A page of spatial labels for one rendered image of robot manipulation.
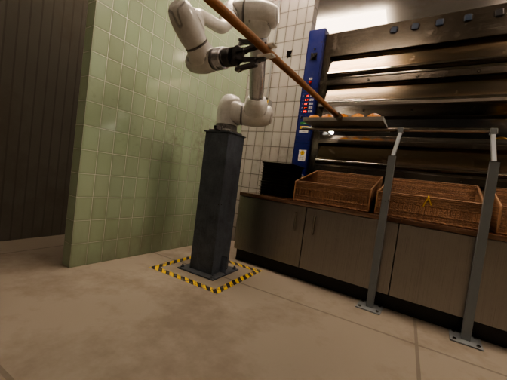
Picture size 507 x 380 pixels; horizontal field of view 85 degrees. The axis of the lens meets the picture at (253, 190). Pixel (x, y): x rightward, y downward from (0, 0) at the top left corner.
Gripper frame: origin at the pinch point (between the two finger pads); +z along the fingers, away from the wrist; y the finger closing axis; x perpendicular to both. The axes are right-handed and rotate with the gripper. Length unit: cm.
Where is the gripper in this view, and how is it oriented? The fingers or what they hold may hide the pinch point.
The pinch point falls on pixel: (266, 51)
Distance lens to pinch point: 118.5
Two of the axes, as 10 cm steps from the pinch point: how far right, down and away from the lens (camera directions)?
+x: -5.4, -0.3, -8.4
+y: -1.3, 9.9, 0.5
